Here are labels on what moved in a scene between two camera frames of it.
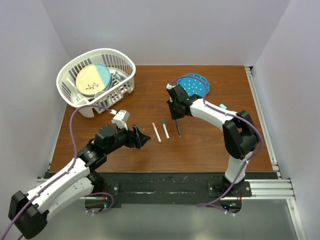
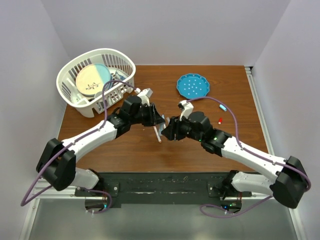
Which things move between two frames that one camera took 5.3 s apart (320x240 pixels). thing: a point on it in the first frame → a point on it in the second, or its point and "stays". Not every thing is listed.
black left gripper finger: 139,143 → 158,123
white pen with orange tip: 156,133 stays
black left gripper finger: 142,138 → 158,118
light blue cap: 223,106 stays
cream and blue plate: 92,78 stays
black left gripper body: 124,138 → 144,116
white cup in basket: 98,93 stays
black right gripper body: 174,112 → 183,129
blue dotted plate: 194,83 stays
